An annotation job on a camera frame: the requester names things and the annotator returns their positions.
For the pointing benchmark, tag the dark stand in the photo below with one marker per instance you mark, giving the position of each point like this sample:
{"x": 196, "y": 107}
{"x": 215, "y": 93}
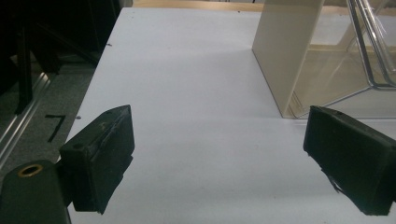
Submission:
{"x": 25, "y": 71}

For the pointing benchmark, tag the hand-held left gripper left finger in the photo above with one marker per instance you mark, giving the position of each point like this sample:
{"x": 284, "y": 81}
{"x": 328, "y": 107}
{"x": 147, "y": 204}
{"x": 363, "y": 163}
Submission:
{"x": 99, "y": 161}

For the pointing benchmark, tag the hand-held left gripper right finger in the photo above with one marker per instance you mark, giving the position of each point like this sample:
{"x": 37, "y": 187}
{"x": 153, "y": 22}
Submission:
{"x": 351, "y": 158}

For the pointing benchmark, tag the metal floor rail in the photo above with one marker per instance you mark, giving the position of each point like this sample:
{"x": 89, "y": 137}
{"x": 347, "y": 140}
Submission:
{"x": 21, "y": 118}

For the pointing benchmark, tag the cream box with clear door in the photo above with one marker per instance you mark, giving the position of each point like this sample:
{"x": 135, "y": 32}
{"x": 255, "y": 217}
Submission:
{"x": 314, "y": 56}

